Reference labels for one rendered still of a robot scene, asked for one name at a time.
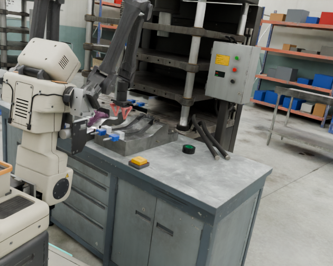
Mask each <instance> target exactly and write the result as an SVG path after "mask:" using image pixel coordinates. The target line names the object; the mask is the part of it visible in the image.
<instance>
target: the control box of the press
mask: <svg viewBox="0 0 333 266"><path fill-rule="evenodd" d="M260 51H261V47H255V46H248V45H241V44H234V43H226V42H218V41H214V44H213V47H212V48H211V54H212V55H211V61H210V67H209V73H208V79H207V83H206V85H205V90H206V91H205V95H206V96H209V97H213V99H215V100H216V101H215V112H216V115H217V124H216V130H215V136H214V138H215V140H216V141H217V142H218V143H219V144H220V145H221V146H222V147H223V141H224V136H225V131H226V126H227V120H228V115H229V110H230V107H231V106H232V105H233V104H234V103H237V104H240V105H242V104H245V103H249V101H250V98H251V93H252V88H253V83H254V78H255V73H256V69H257V64H258V59H259V56H260ZM218 101H219V104H220V108H219V113H218V111H217V102H218Z"/></svg>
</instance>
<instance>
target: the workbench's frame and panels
mask: <svg viewBox="0 0 333 266"><path fill-rule="evenodd" d="M0 109H1V111H2V142H3V161H4V162H6V163H8V164H11V165H12V167H13V170H12V171H11V172H13V173H14V174H15V165H16V155H17V147H18V145H21V143H22V135H23V130H22V129H19V128H16V127H13V126H11V125H9V123H7V122H8V118H9V117H10V110H9V109H7V108H5V107H3V106H1V105H0ZM56 150H59V151H61V152H64V153H66V154H67V155H68V159H67V167H69V168H71V169H72V170H73V176H72V183H71V190H70V194H69V196H68V198H67V199H66V200H64V201H62V202H60V203H57V204H55V208H54V209H52V210H50V211H49V226H52V225H53V224H55V225H56V226H58V227H59V228H61V229H62V230H63V231H65V232H66V233H67V234H69V235H70V236H71V237H72V238H74V239H75V240H76V241H78V242H79V243H80V244H82V245H83V246H84V247H86V248H87V249H88V250H89V251H91V252H92V253H93V254H95V255H96V256H98V257H99V258H100V259H102V260H103V266H244V264H245V260H246V256H247V251H248V247H249V243H250V240H251V236H252V232H253V228H254V224H255V220H256V216H257V211H258V207H259V204H260V200H261V196H262V192H263V188H264V184H265V180H266V177H267V176H268V175H270V174H271V173H272V169H271V170H270V171H268V172H267V173H266V174H264V175H263V176H261V177H260V178H259V179H257V180H256V181H254V182H253V183H251V184H250V185H249V186H247V187H246V188H245V189H243V190H242V191H241V192H239V193H238V194H236V195H235V196H234V197H232V198H231V199H229V200H228V201H227V202H225V203H224V204H223V205H221V206H220V207H218V208H217V209H216V208H214V207H212V206H210V205H207V204H205V203H203V202H201V201H199V200H197V199H195V198H193V197H191V196H189V195H187V194H185V193H183V192H180V191H178V190H176V189H174V188H172V187H170V186H168V185H166V184H164V183H162V182H159V181H158V180H156V179H154V178H151V177H149V176H147V175H145V174H143V173H141V172H138V171H136V170H134V169H132V168H130V167H128V166H126V165H124V164H122V163H120V162H118V161H116V160H114V159H111V158H109V157H107V156H105V155H103V154H101V153H99V152H97V151H95V150H93V149H91V148H89V147H87V146H84V148H83V150H82V152H80V153H78V154H75V155H73V156H71V139H70V138H66V139H62V138H57V146H56Z"/></svg>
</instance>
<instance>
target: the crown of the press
mask: <svg viewBox="0 0 333 266"><path fill-rule="evenodd" d="M181 1H198V0H155V7H154V8H153V11H154V12H158V13H160V15H159V24H165V25H172V19H173V15H180V11H179V10H180V2H181ZM206 2H215V3H232V4H242V3H249V4H250V5H258V3H259V0H207V1H206ZM170 35H171V32H165V31H158V33H157V36H164V37H170Z"/></svg>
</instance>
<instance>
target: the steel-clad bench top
mask: <svg viewBox="0 0 333 266"><path fill-rule="evenodd" d="M0 105H1V106H3V107H5V108H7V109H9V110H10V107H11V105H10V103H8V102H5V101H4V100H2V101H0ZM183 145H193V146H195V148H196V150H195V153H194V154H192V155H189V154H185V153H183V152H182V147H183ZM85 146H87V147H89V148H91V149H93V150H95V151H97V152H99V153H101V154H103V155H105V156H107V157H109V158H111V159H114V160H116V161H118V162H120V163H122V164H124V165H126V166H128V167H130V168H132V169H134V170H136V171H138V172H141V173H143V174H145V175H147V176H149V177H151V178H154V179H156V180H157V181H159V182H162V183H164V184H166V185H168V186H170V187H172V188H174V189H176V190H178V191H180V192H183V193H185V194H187V195H189V196H191V197H193V198H195V199H197V200H199V201H201V202H203V203H205V204H207V205H210V206H212V207H214V208H216V209H217V208H218V207H220V206H221V205H223V204H224V203H225V202H227V201H228V200H229V199H231V198H232V197H234V196H235V195H236V194H238V193H239V192H241V191H242V190H243V189H245V188H246V187H247V186H249V185H250V184H251V183H253V182H254V181H256V180H257V179H259V178H260V177H261V176H263V175H264V174H266V173H267V172H268V171H270V170H271V169H272V168H273V167H270V166H268V165H264V164H261V163H259V162H256V161H253V160H251V159H248V158H245V157H242V156H239V155H237V154H233V153H231V152H228V151H226V153H227V154H228V155H229V156H230V160H226V159H225V158H224V156H223V155H222V154H221V153H220V152H219V150H218V149H217V148H216V147H214V146H213V148H214V149H215V151H216V152H217V154H218V155H219V157H220V159H219V160H215V158H214V157H213V155H212V153H211V152H210V150H209V149H208V147H207V145H206V144H205V143H203V142H200V141H197V140H194V139H192V138H189V137H186V136H183V135H180V134H178V139H177V141H173V142H170V143H168V144H164V145H161V146H158V147H154V148H151V149H148V150H145V151H141V152H139V153H136V154H132V155H129V156H126V157H124V156H122V155H120V154H118V153H115V152H113V151H111V150H109V149H107V148H105V147H103V146H100V145H98V144H96V143H94V139H92V140H90V141H88V142H86V144H85ZM138 156H140V157H143V158H145V159H147V162H149V163H150V165H149V166H148V167H145V168H143V169H140V170H139V169H137V168H134V167H132V166H130V165H129V164H128V162H129V161H130V160H132V158H135V157H138Z"/></svg>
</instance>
